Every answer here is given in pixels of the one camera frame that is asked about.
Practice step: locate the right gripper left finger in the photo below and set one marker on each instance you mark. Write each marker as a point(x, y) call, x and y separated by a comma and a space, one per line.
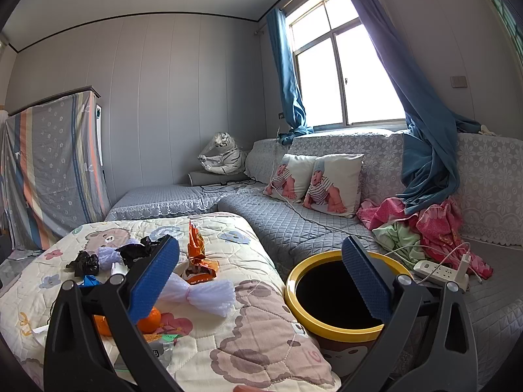
point(75, 357)

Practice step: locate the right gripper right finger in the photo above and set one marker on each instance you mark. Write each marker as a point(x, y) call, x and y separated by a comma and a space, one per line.
point(446, 357)

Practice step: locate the orange peel piece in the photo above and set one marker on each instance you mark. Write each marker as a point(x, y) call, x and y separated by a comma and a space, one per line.
point(151, 323)

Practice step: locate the blue plastic bag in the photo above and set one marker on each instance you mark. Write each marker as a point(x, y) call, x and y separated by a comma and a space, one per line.
point(89, 281)

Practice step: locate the orange snack wrapper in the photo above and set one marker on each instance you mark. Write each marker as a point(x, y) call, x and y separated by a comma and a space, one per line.
point(199, 269)

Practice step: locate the yellow rim trash bin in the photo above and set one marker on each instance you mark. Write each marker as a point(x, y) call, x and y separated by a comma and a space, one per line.
point(324, 299)

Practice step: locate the white power strip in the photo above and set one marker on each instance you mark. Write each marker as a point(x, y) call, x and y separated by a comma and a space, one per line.
point(440, 274)

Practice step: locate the black plastic bag small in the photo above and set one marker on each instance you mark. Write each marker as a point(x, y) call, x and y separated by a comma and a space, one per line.
point(84, 264)

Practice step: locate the light green garment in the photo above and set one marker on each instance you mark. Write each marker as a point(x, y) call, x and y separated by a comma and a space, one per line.
point(401, 242)

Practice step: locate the pink clothes pile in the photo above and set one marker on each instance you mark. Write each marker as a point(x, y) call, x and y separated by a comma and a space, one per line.
point(438, 226)

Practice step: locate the cartoon bear quilt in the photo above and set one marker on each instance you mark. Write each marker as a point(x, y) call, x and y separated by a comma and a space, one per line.
point(259, 343)

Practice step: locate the baby print pillow right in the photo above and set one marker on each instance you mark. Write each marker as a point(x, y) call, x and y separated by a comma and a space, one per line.
point(334, 187)

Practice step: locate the baby print pillow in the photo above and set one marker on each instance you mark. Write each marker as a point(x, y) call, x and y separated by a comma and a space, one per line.
point(334, 187)
point(291, 179)

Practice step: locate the right blue curtain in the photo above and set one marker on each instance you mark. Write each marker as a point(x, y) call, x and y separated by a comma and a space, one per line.
point(429, 162)

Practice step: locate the blue curtain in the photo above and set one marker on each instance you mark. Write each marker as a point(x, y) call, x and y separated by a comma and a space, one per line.
point(291, 100)
point(429, 162)

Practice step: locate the grey flat cushion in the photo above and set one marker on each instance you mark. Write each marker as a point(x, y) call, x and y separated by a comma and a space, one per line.
point(204, 178)

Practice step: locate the baby print pillow left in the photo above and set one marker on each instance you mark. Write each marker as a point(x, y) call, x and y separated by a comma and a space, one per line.
point(291, 179)

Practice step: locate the plush white tiger in bag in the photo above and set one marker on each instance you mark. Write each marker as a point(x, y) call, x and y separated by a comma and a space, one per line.
point(222, 155)

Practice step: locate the left blue curtain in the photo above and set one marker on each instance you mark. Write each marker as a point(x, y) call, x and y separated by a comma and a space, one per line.
point(291, 100)

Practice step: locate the wall switch plate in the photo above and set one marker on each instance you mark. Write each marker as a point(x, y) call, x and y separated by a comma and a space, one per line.
point(458, 82)

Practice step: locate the window with frame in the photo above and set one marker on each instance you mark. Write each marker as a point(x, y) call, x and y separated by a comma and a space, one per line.
point(341, 78)

